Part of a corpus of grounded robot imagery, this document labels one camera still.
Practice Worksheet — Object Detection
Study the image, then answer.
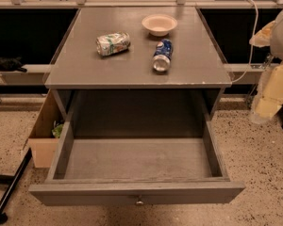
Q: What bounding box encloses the white bowl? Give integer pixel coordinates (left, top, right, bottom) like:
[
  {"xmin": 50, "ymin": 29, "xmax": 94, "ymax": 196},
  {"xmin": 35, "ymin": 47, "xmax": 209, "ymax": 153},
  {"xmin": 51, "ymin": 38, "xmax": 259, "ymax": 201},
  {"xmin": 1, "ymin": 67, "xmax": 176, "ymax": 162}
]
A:
[{"xmin": 141, "ymin": 14, "xmax": 177, "ymax": 37}]

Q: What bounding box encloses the metal drawer knob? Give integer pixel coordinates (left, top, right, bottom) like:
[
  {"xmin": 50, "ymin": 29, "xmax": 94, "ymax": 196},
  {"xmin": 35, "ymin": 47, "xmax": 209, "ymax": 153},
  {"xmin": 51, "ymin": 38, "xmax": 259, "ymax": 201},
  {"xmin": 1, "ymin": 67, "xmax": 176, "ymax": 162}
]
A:
[{"xmin": 135, "ymin": 196, "xmax": 144, "ymax": 206}]

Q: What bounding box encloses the blue pepsi can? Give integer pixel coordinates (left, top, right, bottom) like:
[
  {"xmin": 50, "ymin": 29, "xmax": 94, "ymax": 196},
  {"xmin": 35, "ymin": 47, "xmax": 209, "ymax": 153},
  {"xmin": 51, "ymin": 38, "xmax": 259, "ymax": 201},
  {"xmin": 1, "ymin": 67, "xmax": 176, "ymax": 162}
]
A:
[{"xmin": 152, "ymin": 39, "xmax": 173, "ymax": 73}]

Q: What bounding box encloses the white cable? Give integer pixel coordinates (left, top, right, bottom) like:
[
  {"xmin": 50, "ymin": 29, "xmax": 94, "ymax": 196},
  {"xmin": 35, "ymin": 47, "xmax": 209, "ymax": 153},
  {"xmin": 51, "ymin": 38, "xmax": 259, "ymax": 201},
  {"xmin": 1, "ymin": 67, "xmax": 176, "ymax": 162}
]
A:
[{"xmin": 229, "ymin": 0, "xmax": 259, "ymax": 85}]

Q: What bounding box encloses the green snack bag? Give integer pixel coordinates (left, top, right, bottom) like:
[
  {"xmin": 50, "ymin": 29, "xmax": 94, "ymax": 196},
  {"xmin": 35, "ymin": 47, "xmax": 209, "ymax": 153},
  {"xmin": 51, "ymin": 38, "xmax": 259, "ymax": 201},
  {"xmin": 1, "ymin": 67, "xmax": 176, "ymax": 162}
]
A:
[{"xmin": 52, "ymin": 121, "xmax": 64, "ymax": 138}]

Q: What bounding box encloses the grey wooden cabinet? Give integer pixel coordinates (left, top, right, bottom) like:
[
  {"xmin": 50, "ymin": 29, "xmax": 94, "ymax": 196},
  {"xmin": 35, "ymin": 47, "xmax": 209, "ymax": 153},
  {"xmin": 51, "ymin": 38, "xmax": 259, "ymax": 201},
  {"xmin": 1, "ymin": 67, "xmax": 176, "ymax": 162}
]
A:
[{"xmin": 45, "ymin": 7, "xmax": 231, "ymax": 124}]

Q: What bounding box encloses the open grey top drawer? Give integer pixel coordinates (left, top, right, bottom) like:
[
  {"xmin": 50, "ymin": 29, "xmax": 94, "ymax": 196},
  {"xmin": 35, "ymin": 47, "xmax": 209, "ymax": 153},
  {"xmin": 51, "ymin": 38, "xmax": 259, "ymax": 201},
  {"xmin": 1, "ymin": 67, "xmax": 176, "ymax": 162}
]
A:
[{"xmin": 29, "ymin": 91, "xmax": 245, "ymax": 205}]

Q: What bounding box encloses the crushed green 7up can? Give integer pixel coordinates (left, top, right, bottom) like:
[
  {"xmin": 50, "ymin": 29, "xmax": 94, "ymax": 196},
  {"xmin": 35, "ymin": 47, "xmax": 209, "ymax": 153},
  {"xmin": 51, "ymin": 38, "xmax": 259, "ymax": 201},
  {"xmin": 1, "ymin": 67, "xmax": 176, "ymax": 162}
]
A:
[{"xmin": 96, "ymin": 32, "xmax": 130, "ymax": 57}]

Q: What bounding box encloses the black object on ledge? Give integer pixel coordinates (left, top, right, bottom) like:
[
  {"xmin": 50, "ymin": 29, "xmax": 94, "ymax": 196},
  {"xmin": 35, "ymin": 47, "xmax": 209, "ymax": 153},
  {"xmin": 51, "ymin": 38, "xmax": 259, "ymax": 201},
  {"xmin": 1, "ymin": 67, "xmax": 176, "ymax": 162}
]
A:
[{"xmin": 0, "ymin": 57, "xmax": 27, "ymax": 73}]

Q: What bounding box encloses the cardboard box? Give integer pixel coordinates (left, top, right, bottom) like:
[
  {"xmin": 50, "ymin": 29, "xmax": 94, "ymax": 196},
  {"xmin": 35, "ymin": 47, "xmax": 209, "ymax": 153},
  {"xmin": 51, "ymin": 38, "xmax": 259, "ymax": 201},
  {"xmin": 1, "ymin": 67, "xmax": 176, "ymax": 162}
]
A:
[{"xmin": 27, "ymin": 91, "xmax": 62, "ymax": 169}]

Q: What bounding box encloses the black stand leg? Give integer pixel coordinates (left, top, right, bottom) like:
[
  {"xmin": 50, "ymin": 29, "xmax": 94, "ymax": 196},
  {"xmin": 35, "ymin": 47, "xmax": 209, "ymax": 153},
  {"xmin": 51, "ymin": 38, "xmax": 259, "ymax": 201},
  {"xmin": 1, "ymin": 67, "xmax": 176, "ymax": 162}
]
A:
[{"xmin": 0, "ymin": 150, "xmax": 32, "ymax": 225}]

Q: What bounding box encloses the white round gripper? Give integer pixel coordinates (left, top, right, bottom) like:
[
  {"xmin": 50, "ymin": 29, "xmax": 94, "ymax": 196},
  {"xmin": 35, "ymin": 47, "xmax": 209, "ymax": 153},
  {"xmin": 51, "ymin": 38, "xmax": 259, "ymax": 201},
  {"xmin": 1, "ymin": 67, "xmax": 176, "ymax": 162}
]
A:
[{"xmin": 249, "ymin": 9, "xmax": 283, "ymax": 123}]

